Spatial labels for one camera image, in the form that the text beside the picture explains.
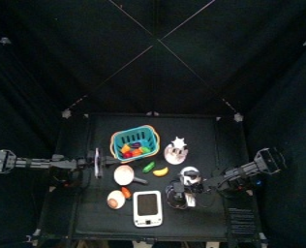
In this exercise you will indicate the orange toy carrot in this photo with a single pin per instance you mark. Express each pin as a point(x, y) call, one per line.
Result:
point(125, 192)

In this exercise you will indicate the green toy food piece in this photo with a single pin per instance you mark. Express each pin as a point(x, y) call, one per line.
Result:
point(145, 149)

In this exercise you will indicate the red toy food piece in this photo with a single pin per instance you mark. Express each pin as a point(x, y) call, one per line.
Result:
point(127, 155)

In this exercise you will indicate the purple toy eggplant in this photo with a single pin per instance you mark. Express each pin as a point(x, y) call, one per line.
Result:
point(136, 144)

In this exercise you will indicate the green toy pepper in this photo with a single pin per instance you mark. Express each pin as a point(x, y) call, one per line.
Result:
point(148, 167)

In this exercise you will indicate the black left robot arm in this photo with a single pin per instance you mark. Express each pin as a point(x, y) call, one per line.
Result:
point(35, 162)

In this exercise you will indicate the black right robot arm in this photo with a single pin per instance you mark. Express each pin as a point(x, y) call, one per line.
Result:
point(245, 169)

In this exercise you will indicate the yellow toy banana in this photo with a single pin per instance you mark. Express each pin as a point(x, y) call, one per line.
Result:
point(160, 172)

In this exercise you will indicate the orange toy food piece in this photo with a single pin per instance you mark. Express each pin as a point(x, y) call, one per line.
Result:
point(124, 148)

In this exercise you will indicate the white and black toy helmet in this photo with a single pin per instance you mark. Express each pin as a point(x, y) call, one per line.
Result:
point(189, 176)

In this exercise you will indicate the teal basket with orange rim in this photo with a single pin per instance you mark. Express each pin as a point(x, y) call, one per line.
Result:
point(120, 137)

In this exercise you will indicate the white printed label on table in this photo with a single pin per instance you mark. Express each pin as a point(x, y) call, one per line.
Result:
point(241, 220)

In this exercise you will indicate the orange-red toy food piece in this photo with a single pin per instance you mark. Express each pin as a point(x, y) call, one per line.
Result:
point(136, 152)

